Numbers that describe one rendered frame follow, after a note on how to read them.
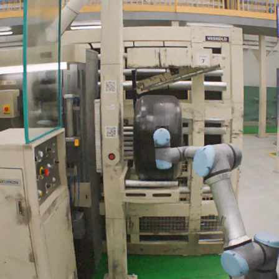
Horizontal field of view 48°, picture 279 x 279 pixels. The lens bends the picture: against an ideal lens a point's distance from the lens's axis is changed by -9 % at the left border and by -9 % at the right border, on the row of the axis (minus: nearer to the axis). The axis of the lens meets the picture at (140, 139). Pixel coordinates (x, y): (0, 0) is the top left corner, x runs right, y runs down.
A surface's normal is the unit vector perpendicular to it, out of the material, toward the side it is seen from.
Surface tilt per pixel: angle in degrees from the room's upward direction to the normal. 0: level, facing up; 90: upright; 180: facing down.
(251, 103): 90
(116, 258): 90
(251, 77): 90
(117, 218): 90
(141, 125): 65
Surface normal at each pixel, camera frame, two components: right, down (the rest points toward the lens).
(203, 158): -0.93, -0.01
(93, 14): 0.09, 0.17
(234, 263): -0.85, 0.22
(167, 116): -0.07, -0.45
